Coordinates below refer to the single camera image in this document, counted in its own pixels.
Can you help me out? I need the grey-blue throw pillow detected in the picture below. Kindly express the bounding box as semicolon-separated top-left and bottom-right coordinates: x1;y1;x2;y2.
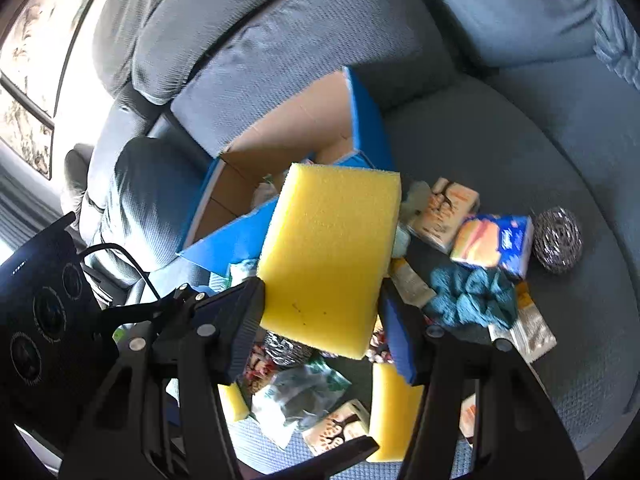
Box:
415;0;611;68
87;137;217;273

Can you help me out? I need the steel wool scrubber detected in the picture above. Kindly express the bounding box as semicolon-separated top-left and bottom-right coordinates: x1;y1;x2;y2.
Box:
531;207;583;275
262;330;311;366

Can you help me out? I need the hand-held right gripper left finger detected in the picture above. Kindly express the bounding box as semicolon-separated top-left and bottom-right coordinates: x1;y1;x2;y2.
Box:
59;278;267;480

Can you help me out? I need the black cable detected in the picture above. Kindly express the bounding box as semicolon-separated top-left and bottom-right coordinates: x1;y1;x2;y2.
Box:
80;242;157;302

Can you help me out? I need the grey cushion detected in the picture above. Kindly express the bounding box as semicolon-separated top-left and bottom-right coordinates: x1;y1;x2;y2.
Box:
62;142;97;211

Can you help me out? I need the red print packet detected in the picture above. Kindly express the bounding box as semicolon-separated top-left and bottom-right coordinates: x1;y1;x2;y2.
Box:
245;342;273;391

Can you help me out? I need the grey curtain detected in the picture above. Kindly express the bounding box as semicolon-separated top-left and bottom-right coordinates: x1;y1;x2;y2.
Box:
0;140;68;261

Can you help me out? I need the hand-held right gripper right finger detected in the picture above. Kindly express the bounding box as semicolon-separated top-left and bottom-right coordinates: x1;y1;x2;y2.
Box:
378;290;584;480

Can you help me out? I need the teal scrunchie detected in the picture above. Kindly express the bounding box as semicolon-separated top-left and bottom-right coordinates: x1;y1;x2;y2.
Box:
429;265;519;329

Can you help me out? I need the blue cardboard box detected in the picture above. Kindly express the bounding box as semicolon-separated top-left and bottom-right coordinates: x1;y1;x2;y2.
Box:
175;66;396;273

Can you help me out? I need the yellow sponge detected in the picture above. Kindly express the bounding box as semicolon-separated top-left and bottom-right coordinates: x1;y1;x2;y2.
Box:
257;162;402;360
218;381;251;422
372;360;426;462

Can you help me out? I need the blue orange tissue pack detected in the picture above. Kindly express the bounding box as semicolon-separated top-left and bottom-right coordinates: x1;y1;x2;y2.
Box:
450;214;535;281

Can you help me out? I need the blue ribbed blanket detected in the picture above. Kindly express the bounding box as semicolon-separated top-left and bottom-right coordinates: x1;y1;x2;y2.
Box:
592;0;640;86

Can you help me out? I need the framed wall picture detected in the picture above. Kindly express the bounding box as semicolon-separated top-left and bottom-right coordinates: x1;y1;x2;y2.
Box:
0;0;121;117
0;85;56;181

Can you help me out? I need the grey-blue sofa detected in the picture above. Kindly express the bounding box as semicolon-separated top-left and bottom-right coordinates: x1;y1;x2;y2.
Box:
60;0;640;480

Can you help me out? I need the crumpled white yellow packet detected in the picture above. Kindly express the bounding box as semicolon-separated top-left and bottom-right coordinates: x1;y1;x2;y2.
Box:
487;280;557;363

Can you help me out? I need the small tree-print tissue packet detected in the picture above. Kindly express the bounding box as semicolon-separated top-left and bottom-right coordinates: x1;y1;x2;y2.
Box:
460;394;479;448

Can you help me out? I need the large tree-print tissue packet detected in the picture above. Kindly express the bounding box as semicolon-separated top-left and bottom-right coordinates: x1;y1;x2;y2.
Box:
302;399;372;457

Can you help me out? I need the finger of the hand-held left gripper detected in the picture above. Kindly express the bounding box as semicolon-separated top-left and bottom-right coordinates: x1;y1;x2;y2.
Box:
97;284;201;333
280;435;382;480

